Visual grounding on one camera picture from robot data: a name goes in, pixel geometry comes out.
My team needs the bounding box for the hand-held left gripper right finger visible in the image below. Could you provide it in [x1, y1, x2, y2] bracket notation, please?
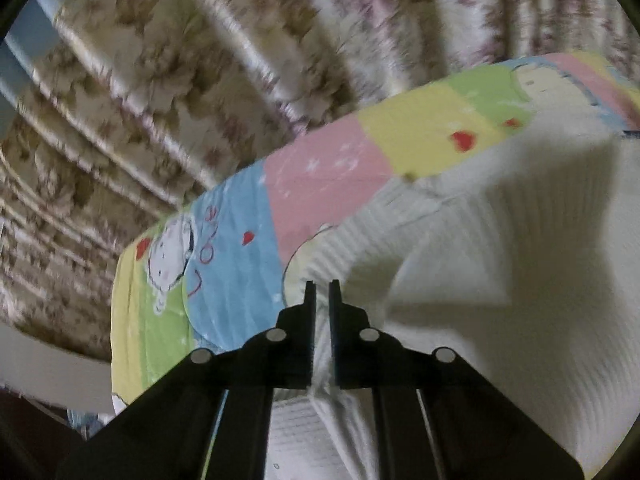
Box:
[329, 279, 586, 480]

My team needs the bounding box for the blue and floral curtain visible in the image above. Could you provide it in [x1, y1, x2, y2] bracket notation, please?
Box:
[0, 0, 640, 363]

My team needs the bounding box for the white ribbed knit sweater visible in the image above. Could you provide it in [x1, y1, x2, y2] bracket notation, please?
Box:
[265, 120, 640, 480]

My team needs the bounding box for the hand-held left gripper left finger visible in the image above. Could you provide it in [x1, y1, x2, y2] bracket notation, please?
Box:
[55, 280, 318, 480]

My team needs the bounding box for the cartoon printed quilted blanket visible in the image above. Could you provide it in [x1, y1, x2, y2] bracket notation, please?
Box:
[110, 52, 640, 413]

